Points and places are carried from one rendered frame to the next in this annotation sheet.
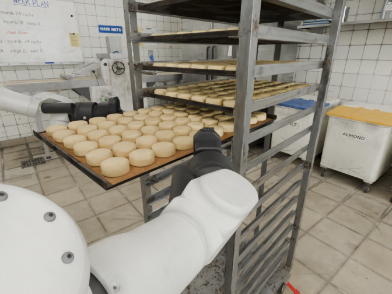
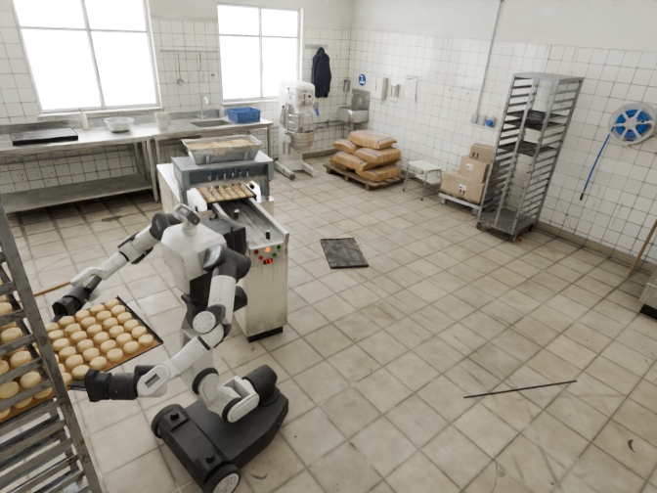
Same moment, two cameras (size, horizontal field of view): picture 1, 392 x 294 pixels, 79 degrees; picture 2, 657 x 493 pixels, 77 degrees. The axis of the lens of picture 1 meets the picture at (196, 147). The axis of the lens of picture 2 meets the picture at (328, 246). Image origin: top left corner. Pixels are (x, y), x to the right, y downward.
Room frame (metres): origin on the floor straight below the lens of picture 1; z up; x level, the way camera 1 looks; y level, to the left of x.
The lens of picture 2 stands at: (1.79, 0.99, 2.16)
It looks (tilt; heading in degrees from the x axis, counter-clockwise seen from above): 28 degrees down; 178
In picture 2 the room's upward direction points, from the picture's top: 4 degrees clockwise
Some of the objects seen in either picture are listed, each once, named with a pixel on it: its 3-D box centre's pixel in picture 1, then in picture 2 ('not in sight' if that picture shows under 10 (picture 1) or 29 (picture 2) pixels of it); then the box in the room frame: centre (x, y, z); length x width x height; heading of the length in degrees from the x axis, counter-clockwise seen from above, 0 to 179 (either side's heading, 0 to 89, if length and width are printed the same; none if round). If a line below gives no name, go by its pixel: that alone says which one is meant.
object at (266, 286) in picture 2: not in sight; (249, 268); (-0.95, 0.48, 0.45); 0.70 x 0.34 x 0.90; 30
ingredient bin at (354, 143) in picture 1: (359, 143); not in sight; (2.32, -1.72, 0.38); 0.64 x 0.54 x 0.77; 129
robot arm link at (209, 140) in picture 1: (207, 168); (69, 306); (0.40, -0.02, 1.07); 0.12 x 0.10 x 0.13; 2
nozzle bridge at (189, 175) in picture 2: not in sight; (225, 179); (-1.39, 0.23, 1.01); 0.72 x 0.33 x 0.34; 120
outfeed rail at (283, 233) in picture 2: not in sight; (239, 188); (-1.56, 0.30, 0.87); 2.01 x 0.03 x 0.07; 30
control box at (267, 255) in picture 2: not in sight; (266, 253); (-0.63, 0.66, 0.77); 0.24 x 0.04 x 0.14; 120
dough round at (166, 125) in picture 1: (167, 126); (61, 344); (0.64, 0.08, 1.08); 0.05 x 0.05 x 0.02
